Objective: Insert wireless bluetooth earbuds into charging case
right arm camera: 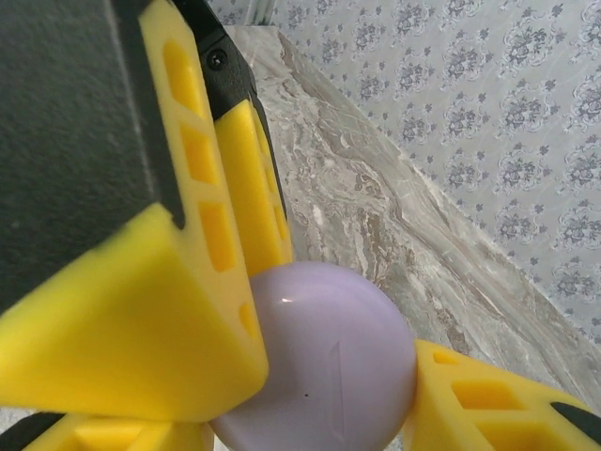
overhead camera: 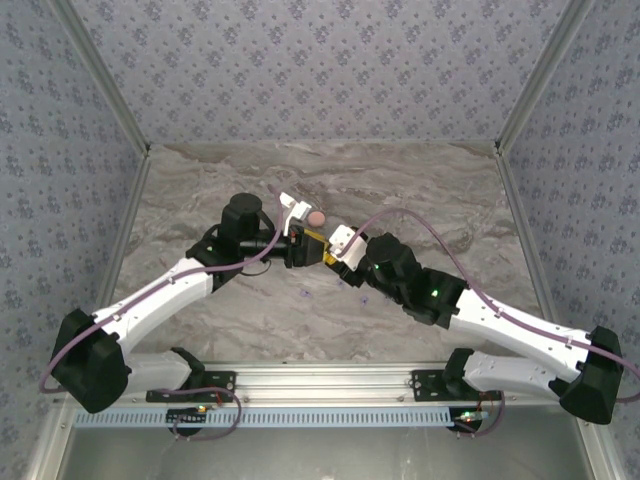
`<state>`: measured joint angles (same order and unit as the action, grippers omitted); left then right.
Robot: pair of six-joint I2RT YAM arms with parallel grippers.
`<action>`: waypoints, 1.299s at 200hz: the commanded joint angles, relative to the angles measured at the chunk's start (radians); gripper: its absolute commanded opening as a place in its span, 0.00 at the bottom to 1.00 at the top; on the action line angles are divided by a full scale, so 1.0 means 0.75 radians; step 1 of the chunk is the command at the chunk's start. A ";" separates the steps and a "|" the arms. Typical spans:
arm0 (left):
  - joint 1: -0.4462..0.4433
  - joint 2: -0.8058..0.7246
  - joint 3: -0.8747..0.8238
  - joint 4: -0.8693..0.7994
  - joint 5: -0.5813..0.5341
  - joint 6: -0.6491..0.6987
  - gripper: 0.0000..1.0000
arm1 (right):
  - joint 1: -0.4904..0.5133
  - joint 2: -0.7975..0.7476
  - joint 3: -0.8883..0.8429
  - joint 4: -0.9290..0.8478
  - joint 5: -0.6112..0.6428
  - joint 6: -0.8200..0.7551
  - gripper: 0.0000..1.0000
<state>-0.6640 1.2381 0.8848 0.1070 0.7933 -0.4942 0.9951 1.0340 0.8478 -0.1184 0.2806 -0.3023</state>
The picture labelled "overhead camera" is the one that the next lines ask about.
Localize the aluminium frame post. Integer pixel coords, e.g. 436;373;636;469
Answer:
492;0;601;159
49;0;154;159

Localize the small black circuit board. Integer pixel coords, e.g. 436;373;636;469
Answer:
452;408;489;432
167;406;209;425

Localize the aluminium table side rail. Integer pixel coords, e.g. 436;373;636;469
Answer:
494;149;551;331
92;149;154;321

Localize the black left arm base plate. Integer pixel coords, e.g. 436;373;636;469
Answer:
145;370;237;404

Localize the aluminium lower frame rail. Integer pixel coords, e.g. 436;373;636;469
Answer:
22;405;79;480
574;419;624;480

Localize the thin aluminium table end rail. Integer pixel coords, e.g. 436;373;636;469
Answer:
147;139;501;149

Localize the grey metal base panel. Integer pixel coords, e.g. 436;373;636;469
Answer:
52;424;596;480

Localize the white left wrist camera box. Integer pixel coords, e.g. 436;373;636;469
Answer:
277;192;315;237

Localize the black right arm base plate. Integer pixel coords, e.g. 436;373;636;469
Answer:
410;369;504;404

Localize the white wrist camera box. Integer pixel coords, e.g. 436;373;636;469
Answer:
327;224;370;274
277;192;315;237

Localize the wide aluminium mounting rail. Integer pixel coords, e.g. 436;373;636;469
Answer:
54;364;599;406

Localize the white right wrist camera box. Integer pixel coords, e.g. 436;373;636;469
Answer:
327;224;370;274

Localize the white slotted cable duct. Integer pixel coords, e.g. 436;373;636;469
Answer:
73;405;454;429

